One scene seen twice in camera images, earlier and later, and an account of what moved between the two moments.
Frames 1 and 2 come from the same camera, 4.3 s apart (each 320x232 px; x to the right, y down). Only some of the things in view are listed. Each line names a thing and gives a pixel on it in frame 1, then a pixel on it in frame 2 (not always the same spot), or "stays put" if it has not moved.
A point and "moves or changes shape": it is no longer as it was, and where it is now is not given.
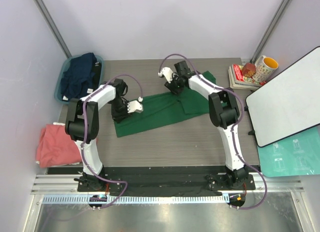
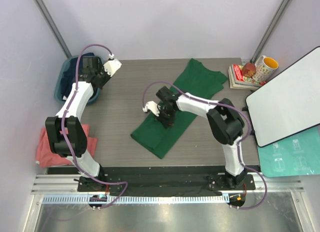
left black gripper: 118,117 to 101,68
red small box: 249,69 stays put
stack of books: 238,80 stays put
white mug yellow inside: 265,66 stays put
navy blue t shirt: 76,80 stays put
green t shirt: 165,109 moves or changes shape
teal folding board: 298,155 stays put
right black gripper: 170,86 to 166,123
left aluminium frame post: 47,15 stays put
